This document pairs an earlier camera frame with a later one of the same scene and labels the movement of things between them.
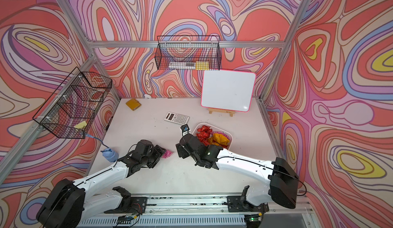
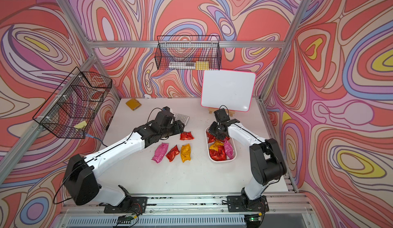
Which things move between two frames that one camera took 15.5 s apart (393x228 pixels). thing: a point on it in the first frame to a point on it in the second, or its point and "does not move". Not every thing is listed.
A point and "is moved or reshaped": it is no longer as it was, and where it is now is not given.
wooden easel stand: [231, 112] does not move
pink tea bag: [167, 154] is moved or reshaped
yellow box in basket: [202, 65] does not move
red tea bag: [203, 135] to [172, 153]
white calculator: [177, 118] does not move
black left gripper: [157, 152] to [178, 127]
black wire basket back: [189, 52] does not move
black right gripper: [181, 151] to [212, 129]
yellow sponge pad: [133, 104] does not move
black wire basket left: [72, 109] does not move
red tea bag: [204, 128] is moved or reshaped
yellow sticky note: [81, 125] does not move
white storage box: [211, 135] is moved or reshaped
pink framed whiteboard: [227, 90] does not move
